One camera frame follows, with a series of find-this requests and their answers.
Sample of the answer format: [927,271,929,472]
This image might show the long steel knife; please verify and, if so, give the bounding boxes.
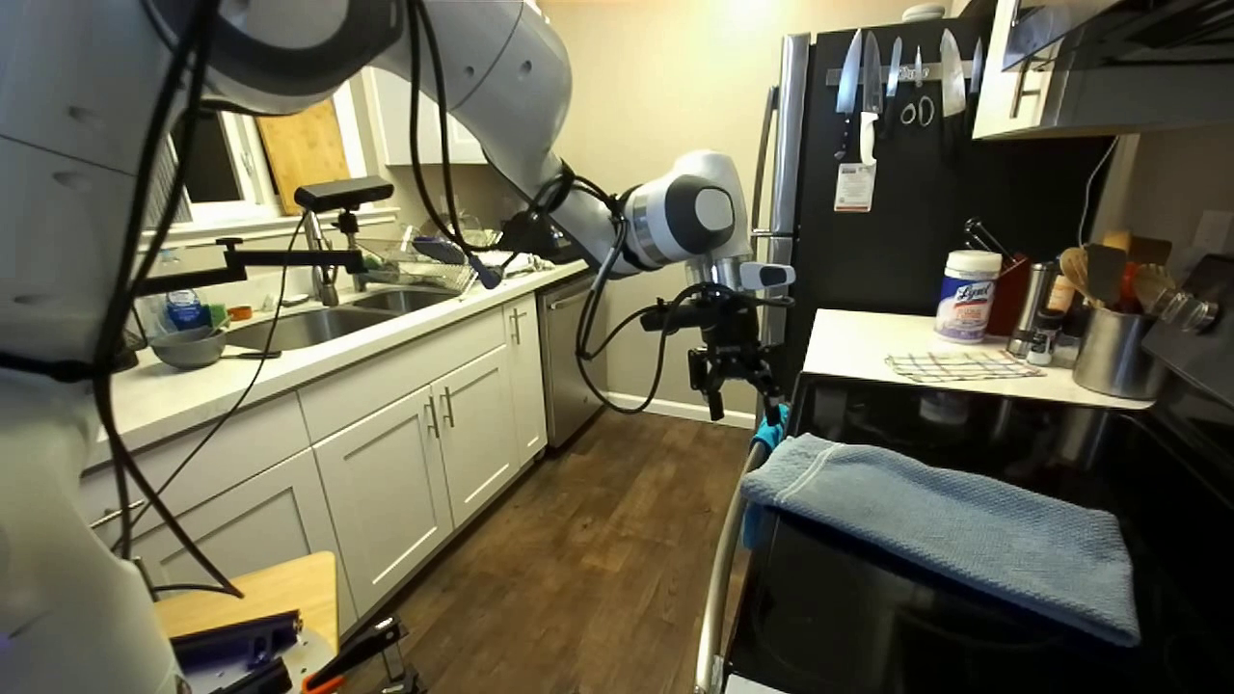
[833,32,867,166]

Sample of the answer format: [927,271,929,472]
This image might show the dark red box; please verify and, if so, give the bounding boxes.
[983,253,1039,341]

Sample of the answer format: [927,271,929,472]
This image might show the chrome sink faucet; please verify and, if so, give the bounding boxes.
[306,253,351,307]

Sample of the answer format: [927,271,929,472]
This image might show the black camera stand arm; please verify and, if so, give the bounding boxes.
[130,210,378,292]

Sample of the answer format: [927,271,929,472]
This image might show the black camera on stand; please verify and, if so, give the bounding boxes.
[290,172,398,215]

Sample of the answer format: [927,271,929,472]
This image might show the steel utensil holder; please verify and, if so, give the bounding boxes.
[1074,305,1160,400]

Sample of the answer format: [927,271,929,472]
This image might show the steel kitchen sink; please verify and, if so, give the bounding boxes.
[225,280,454,364]

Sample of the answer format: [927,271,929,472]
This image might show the wide steel knife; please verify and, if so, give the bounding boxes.
[936,28,972,122]

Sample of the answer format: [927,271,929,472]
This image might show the white wipes canister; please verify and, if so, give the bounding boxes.
[935,248,1007,343]

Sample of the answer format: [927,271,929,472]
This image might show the white base cabinets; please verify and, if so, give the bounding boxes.
[74,288,553,632]

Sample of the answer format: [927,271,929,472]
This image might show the silver oven door handle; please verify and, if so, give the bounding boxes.
[691,440,770,694]

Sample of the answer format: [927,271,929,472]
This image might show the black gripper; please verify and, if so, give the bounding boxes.
[686,288,791,432]

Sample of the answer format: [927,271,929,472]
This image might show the wooden spoon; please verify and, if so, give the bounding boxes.
[1101,226,1178,280]

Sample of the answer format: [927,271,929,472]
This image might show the white paper tag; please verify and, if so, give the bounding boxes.
[828,158,880,215]

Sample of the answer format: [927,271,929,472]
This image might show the black refrigerator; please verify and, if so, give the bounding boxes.
[747,14,1124,418]

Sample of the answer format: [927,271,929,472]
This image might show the small steel knife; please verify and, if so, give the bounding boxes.
[885,34,911,104]

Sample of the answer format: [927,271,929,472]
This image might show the blue bowl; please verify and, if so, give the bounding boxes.
[148,325,233,375]

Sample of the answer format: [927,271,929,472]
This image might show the light wooden board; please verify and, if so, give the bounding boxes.
[151,550,345,649]

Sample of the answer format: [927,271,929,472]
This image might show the kitchen window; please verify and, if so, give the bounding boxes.
[169,104,378,248]

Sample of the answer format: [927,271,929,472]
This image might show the red and black tool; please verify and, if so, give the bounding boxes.
[303,614,407,694]

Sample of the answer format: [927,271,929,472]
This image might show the white-handled steel knife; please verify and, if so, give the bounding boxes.
[859,32,886,171]

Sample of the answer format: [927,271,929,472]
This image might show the blue sponge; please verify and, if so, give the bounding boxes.
[164,288,216,336]

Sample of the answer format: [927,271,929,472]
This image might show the white wall cabinet with handle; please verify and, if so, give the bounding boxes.
[371,68,492,171]

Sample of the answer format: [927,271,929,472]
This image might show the small black kitchen gadget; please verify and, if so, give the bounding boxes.
[1007,325,1083,370]

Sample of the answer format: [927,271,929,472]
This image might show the pale blue towel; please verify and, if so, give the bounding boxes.
[742,432,1146,652]

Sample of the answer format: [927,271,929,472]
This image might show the stainless steel microwave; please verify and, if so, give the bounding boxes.
[1001,0,1234,138]

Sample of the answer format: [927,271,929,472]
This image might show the wooden spatula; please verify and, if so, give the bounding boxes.
[1060,238,1136,316]

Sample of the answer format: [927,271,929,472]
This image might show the dark blue plastic object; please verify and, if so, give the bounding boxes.
[169,611,310,694]

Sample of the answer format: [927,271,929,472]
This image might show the wooden cutting board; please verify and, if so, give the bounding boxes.
[252,95,354,215]

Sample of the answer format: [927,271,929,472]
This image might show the steel pepper mill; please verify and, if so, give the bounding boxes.
[1019,261,1065,352]

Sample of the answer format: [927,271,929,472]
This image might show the bright blue towel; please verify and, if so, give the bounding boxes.
[742,406,795,555]

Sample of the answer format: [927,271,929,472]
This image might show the stainless steel dishwasher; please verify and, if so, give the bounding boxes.
[535,275,615,456]

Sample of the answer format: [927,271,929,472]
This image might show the clear glass bowl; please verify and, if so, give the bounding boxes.
[403,215,497,292]

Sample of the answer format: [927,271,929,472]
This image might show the black-handled scissors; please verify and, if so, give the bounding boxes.
[900,90,940,132]

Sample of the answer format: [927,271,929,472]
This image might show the checked white dish cloth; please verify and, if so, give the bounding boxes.
[885,347,1048,384]

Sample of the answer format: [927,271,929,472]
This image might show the black glass-top oven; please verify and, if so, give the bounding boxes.
[691,251,1234,694]

